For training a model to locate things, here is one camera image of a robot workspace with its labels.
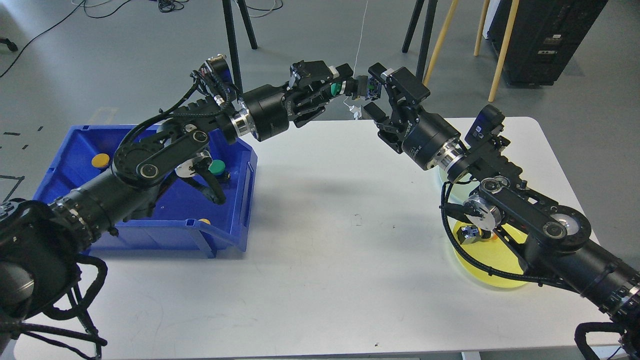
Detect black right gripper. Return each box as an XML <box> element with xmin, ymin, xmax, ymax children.
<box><xmin>363</xmin><ymin>63</ymin><xmax>461</xmax><ymax>170</ymax></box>

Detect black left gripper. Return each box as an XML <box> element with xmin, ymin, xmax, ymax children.
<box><xmin>238</xmin><ymin>60</ymin><xmax>355</xmax><ymax>142</ymax></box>

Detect green push button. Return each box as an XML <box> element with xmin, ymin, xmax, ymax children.
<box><xmin>330</xmin><ymin>75</ymin><xmax>382</xmax><ymax>101</ymax></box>
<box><xmin>208</xmin><ymin>159</ymin><xmax>231</xmax><ymax>183</ymax></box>

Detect yellow push button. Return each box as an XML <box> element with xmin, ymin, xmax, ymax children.
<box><xmin>455</xmin><ymin>224</ymin><xmax>498</xmax><ymax>245</ymax></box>

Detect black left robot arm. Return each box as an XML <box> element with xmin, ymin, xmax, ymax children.
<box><xmin>1</xmin><ymin>54</ymin><xmax>367</xmax><ymax>360</ymax></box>

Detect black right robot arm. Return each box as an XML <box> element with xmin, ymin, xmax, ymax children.
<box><xmin>364</xmin><ymin>63</ymin><xmax>640</xmax><ymax>360</ymax></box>

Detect light green plate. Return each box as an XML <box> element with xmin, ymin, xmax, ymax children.
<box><xmin>438</xmin><ymin>168</ymin><xmax>450</xmax><ymax>185</ymax></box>

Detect yellow plate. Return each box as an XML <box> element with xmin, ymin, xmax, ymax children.
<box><xmin>451</xmin><ymin>220</ymin><xmax>536</xmax><ymax>289</ymax></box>

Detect yellow button back left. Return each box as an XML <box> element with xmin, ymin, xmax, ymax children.
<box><xmin>90</xmin><ymin>153</ymin><xmax>111</xmax><ymax>173</ymax></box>

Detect black tripod legs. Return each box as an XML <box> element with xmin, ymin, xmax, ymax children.
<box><xmin>401</xmin><ymin>0</ymin><xmax>439</xmax><ymax>79</ymax></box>

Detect wooden easel legs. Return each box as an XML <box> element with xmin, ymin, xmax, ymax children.
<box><xmin>422</xmin><ymin>0</ymin><xmax>521</xmax><ymax>105</ymax></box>

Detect black cabinet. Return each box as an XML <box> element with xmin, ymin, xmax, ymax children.
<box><xmin>502</xmin><ymin>0</ymin><xmax>608</xmax><ymax>86</ymax></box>

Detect white cable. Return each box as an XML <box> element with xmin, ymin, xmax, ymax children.
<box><xmin>343</xmin><ymin>0</ymin><xmax>371</xmax><ymax>107</ymax></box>

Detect black floor cables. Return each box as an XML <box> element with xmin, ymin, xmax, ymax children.
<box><xmin>0</xmin><ymin>0</ymin><xmax>284</xmax><ymax>79</ymax></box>

